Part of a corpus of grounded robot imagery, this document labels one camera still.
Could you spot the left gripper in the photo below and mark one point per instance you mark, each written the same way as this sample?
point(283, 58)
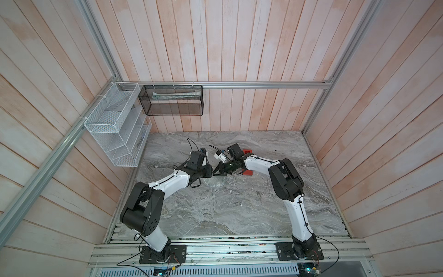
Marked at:
point(209, 172)

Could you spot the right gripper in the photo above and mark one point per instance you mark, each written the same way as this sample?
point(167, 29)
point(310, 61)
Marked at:
point(220, 167)

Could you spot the clear bubble wrap sheet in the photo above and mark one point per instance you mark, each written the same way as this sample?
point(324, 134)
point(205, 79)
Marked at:
point(217, 182)

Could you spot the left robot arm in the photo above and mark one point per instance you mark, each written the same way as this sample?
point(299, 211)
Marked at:
point(144, 205)

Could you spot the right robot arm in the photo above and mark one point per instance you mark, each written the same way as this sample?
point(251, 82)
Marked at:
point(287, 185)

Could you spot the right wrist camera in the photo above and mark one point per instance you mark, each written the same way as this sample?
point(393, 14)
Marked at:
point(221, 156)

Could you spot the black wire mesh basket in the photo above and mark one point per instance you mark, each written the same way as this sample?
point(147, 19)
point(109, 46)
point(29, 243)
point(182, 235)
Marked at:
point(181, 100)

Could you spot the white wire mesh shelf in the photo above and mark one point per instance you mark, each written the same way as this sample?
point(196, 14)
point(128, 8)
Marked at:
point(119, 126)

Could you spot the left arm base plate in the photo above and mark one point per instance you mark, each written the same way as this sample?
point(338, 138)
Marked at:
point(170, 254)

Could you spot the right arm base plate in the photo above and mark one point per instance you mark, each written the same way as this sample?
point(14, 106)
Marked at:
point(287, 251)

